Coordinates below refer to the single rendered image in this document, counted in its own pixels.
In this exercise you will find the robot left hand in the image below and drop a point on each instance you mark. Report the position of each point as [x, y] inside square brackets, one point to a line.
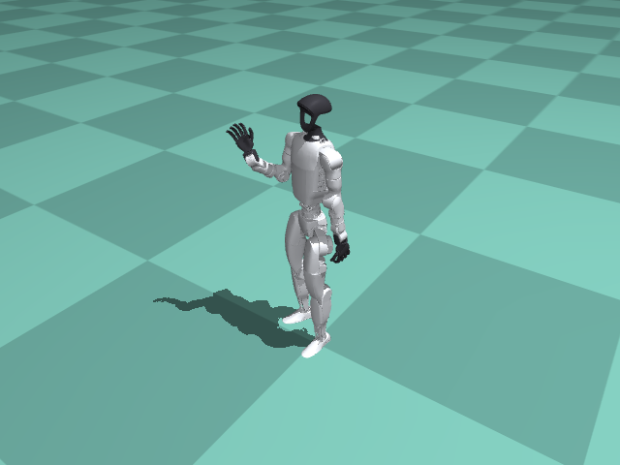
[342, 250]

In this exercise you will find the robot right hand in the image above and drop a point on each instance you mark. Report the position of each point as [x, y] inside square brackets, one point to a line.
[244, 142]

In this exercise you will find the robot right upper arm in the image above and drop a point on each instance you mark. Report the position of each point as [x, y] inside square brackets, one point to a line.
[283, 171]

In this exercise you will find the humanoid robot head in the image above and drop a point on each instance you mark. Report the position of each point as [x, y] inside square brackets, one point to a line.
[314, 105]

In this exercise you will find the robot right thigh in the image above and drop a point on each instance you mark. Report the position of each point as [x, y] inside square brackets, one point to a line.
[295, 241]

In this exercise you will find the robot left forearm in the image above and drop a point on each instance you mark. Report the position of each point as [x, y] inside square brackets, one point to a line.
[337, 219]

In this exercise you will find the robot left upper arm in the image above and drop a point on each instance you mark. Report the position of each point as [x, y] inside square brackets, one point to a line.
[332, 163]

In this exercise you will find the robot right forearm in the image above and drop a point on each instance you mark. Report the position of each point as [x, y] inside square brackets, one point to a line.
[268, 169]

